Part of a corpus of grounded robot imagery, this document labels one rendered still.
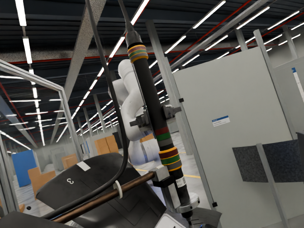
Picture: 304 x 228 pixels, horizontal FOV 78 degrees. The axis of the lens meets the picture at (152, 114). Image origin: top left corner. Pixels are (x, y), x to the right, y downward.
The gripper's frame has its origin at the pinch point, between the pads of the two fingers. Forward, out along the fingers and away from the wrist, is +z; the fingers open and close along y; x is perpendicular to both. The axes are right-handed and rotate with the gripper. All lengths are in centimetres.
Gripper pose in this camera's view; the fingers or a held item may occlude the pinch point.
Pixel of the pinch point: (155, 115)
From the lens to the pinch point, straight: 42.9
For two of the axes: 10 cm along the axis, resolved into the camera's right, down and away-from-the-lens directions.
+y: -9.6, 2.9, -0.2
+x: -2.9, -9.5, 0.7
